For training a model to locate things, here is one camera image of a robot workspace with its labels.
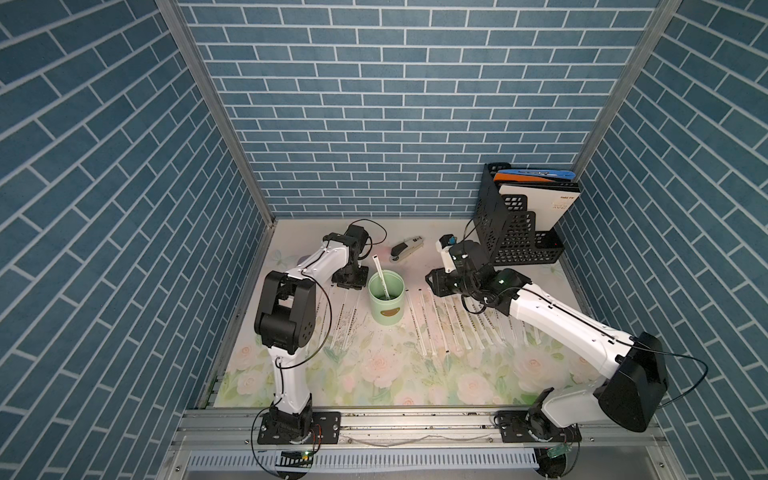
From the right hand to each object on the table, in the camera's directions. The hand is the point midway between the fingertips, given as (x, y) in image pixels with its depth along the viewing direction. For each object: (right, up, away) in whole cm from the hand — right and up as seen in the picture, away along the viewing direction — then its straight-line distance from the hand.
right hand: (434, 277), depth 80 cm
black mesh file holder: (+24, +14, +11) cm, 30 cm away
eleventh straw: (-28, -15, +13) cm, 35 cm away
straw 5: (+17, -17, +11) cm, 27 cm away
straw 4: (+10, -16, +13) cm, 22 cm away
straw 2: (0, -16, +13) cm, 21 cm away
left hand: (-22, -4, +15) cm, 27 cm away
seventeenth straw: (-16, +5, +4) cm, 17 cm away
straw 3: (+3, -14, +13) cm, 20 cm away
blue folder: (+40, +31, +14) cm, 52 cm away
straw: (-3, -19, +9) cm, 21 cm away
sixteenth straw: (-24, -15, +13) cm, 31 cm away
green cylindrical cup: (-13, -11, +6) cm, 18 cm away
